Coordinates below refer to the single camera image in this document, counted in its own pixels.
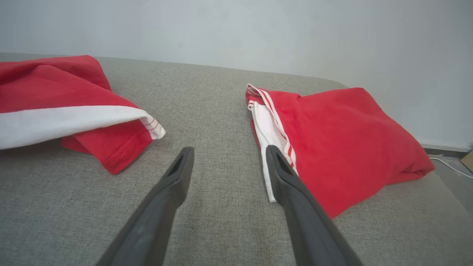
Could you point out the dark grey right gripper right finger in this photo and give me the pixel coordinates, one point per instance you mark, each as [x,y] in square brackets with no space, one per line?
[310,229]

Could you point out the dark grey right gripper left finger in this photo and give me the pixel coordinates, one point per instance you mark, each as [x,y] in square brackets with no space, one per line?
[155,218]

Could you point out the red basketball jersey number 23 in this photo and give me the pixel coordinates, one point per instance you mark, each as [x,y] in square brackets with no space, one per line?
[343,140]

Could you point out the red shorts with white stripe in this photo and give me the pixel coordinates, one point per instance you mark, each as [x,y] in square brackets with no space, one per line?
[55,92]

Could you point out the grey fabric sofa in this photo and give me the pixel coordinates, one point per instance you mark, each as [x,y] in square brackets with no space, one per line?
[214,111]

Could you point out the brown cardboard box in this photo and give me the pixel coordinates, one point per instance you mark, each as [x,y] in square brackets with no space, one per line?
[468,160]

